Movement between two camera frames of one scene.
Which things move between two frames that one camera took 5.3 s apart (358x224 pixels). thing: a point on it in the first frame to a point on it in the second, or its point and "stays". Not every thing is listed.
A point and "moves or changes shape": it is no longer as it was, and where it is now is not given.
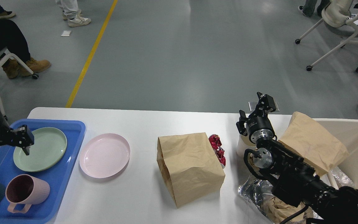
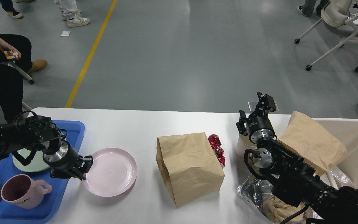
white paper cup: [244, 143] stays
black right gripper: [259, 125] stays
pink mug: [25, 189] moves or changes shape
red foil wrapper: [215, 142] stays
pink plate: [104, 155] to [113, 172]
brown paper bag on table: [191, 167] stays
